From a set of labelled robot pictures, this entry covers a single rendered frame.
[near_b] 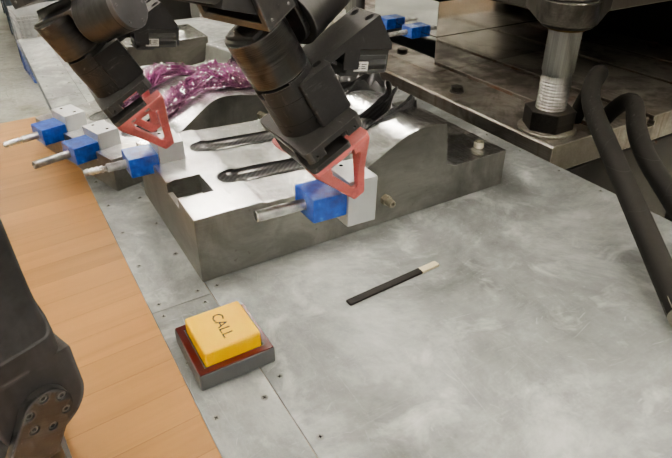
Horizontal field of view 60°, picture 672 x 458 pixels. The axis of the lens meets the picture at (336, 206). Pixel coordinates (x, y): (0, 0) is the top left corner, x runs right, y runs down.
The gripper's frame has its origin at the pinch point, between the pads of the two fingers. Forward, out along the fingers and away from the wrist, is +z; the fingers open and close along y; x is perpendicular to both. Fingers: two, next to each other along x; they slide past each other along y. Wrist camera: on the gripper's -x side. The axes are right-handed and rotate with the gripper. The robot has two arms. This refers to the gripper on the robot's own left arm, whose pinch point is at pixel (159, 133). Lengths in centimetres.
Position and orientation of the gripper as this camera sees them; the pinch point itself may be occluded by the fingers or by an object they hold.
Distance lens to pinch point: 84.2
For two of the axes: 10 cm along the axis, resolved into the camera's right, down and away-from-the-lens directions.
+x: -7.5, 6.5, -1.3
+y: -5.1, -4.4, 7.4
